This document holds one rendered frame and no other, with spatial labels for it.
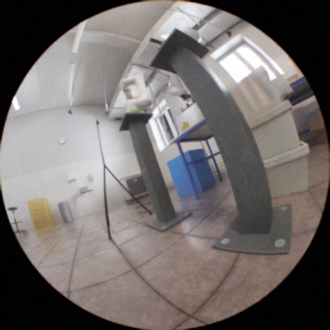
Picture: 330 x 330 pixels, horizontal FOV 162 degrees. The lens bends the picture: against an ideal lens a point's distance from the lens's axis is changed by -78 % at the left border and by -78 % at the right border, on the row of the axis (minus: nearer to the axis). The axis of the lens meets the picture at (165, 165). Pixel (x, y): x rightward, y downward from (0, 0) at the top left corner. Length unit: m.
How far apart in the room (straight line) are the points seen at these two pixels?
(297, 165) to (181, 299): 0.71
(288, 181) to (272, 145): 0.21
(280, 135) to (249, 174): 0.36
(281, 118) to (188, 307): 0.79
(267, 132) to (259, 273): 0.60
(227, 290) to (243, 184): 0.33
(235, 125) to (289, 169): 0.42
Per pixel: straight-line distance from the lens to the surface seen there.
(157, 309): 0.40
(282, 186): 0.74
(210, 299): 0.37
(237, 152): 0.40
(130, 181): 3.73
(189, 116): 1.42
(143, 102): 1.16
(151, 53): 3.66
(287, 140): 0.69
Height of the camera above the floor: 0.33
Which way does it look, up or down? 7 degrees up
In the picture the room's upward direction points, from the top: 19 degrees counter-clockwise
